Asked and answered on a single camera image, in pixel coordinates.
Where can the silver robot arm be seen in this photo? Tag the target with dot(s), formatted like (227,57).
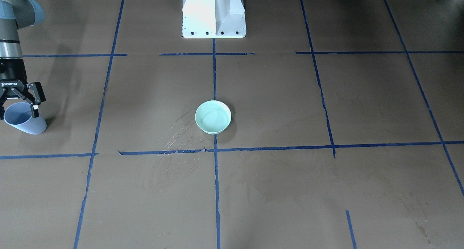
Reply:
(15,15)

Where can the light green bowl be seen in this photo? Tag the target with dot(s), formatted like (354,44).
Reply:
(213,117)

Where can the light blue plastic cup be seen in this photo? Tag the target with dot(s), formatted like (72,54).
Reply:
(20,116)

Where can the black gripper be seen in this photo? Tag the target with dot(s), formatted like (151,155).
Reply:
(12,76)

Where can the white pedestal column base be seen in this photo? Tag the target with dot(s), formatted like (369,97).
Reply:
(205,19)

